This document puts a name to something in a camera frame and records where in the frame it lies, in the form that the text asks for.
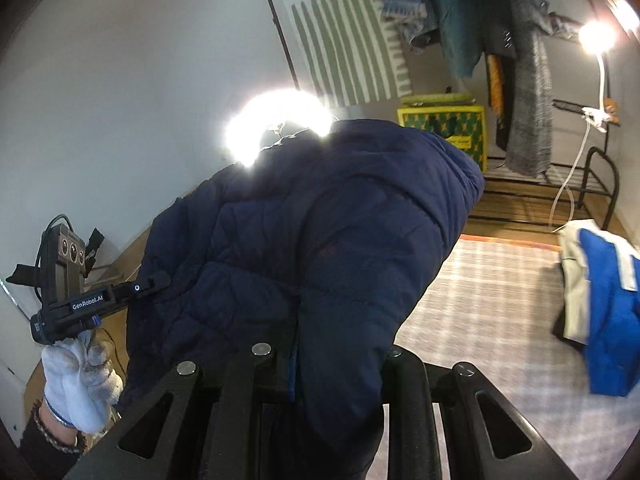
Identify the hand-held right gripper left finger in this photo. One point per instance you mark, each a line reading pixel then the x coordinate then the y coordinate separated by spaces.
pixel 282 385

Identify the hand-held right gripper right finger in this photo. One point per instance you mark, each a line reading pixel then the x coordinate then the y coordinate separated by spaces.
pixel 405 400

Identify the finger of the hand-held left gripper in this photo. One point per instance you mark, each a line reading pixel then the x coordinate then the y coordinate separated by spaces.
pixel 145 285

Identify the navy puffer jacket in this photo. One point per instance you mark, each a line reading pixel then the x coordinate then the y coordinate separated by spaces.
pixel 300 240

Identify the person's left forearm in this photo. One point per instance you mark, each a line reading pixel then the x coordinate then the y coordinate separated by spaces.
pixel 45 445

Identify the black metal clothes rack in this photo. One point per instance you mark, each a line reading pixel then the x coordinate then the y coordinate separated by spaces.
pixel 525 210

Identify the person's left hand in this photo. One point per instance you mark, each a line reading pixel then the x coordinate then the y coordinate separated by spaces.
pixel 70 390

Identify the grey checked bed cover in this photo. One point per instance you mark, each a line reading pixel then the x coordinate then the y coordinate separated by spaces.
pixel 490 300

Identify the blue and white garment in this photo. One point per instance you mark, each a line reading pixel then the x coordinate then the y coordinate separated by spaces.
pixel 610 310

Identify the yellow and green box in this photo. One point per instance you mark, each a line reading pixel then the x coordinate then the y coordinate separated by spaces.
pixel 450 122

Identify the hanging black garment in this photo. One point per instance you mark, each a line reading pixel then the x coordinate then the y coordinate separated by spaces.
pixel 505 130

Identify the green striped cloth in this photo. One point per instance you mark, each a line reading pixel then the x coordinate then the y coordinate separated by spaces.
pixel 345 35

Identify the hanging grey plaid coat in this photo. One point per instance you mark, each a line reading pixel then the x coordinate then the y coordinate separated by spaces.
pixel 530 100

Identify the hanging orange garment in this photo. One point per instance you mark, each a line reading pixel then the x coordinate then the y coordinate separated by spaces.
pixel 495 80

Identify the hanging denim garment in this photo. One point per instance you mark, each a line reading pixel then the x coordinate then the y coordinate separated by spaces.
pixel 400 0

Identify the hanging teal garment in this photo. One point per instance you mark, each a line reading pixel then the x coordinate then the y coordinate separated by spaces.
pixel 460 20

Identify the white clip lamp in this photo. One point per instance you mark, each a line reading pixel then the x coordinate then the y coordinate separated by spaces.
pixel 597 37

